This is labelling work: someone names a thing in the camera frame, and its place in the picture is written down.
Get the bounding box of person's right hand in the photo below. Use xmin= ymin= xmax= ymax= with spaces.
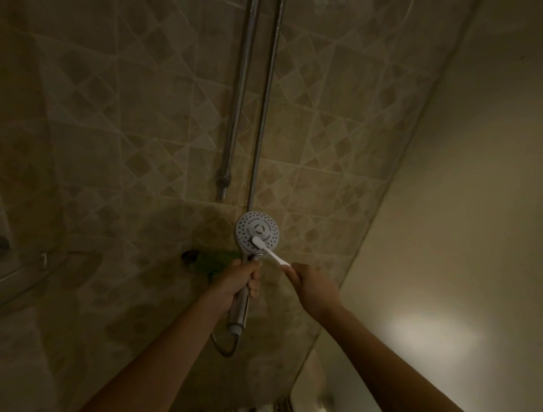
xmin=282 ymin=262 xmax=344 ymax=321

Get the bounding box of glass corner shelf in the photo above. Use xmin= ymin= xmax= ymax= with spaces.
xmin=0 ymin=250 xmax=91 ymax=313

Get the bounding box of white toothbrush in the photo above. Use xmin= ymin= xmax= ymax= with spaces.
xmin=251 ymin=235 xmax=293 ymax=269

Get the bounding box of person's left hand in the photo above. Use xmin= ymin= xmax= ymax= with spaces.
xmin=208 ymin=259 xmax=263 ymax=315

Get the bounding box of person's right forearm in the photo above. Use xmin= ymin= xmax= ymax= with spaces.
xmin=318 ymin=305 xmax=466 ymax=412

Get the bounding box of person's left forearm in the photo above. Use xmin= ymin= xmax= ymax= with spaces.
xmin=80 ymin=293 xmax=238 ymax=412

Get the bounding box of metal flexible shower hose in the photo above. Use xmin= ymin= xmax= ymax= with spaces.
xmin=210 ymin=0 xmax=286 ymax=359

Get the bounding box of green shower mixer valve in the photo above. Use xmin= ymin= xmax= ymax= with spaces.
xmin=181 ymin=249 xmax=239 ymax=273

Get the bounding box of chrome shower slide rail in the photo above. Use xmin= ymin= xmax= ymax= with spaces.
xmin=216 ymin=0 xmax=262 ymax=201

